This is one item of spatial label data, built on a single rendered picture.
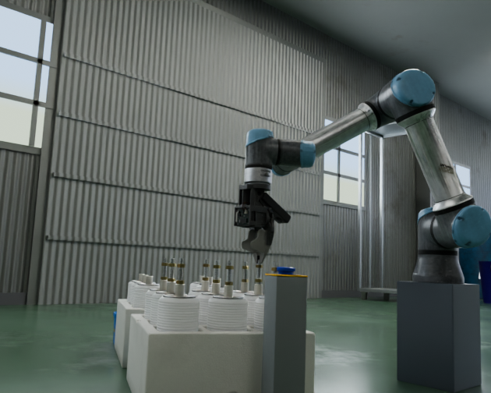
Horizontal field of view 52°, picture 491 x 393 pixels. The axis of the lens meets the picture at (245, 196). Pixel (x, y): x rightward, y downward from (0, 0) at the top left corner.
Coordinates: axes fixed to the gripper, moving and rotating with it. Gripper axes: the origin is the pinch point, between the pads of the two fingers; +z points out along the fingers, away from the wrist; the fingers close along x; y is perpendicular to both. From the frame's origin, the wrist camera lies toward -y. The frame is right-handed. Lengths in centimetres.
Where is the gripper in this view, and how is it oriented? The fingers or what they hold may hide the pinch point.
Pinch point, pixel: (261, 259)
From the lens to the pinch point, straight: 137.3
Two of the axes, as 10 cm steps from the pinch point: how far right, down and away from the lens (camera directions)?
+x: 6.0, -0.8, -8.0
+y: -8.0, -1.1, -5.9
